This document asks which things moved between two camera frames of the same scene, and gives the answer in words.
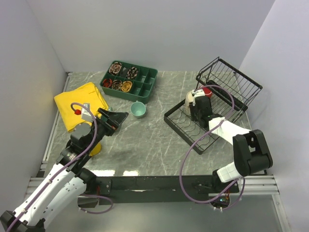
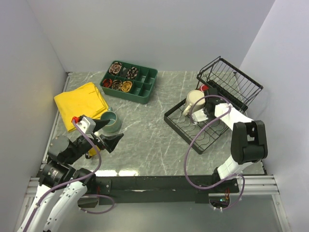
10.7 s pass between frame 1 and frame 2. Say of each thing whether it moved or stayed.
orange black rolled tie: stayed
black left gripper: moved
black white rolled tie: stayed
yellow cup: stayed
